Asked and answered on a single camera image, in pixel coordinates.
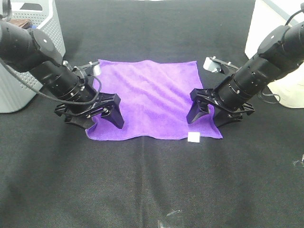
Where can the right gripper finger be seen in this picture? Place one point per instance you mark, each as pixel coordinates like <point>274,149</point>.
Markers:
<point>197,110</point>
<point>224,116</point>

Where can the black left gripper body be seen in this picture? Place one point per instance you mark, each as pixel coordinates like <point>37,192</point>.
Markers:
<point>105,104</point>

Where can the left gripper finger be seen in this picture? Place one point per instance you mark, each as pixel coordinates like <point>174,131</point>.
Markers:
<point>84,122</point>
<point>112,114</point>

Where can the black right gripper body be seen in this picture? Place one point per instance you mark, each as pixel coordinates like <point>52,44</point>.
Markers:
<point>211,97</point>

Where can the purple microfiber towel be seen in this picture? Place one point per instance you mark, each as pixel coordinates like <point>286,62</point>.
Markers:
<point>155,100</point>

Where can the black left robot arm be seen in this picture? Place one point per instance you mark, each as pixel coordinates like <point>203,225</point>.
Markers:
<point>31,50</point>

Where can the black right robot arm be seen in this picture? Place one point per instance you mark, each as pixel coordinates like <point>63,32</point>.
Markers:
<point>280,53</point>

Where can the black table cover cloth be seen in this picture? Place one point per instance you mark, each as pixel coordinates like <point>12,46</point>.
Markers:
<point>53,176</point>

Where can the grey perforated laundry basket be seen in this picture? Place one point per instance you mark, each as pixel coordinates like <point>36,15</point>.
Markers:
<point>42,15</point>

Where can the white storage bin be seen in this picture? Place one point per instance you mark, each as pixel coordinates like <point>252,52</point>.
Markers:
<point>268,15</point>

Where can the brown cloth in basket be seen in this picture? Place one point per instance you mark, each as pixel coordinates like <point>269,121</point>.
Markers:
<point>22,23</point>

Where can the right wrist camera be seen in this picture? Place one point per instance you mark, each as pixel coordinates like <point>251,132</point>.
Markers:
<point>215,65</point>

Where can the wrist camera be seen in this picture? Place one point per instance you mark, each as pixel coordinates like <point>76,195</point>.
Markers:
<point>215,65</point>
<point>89,69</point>

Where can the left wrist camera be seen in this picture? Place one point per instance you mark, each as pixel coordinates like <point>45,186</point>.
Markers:
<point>89,69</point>

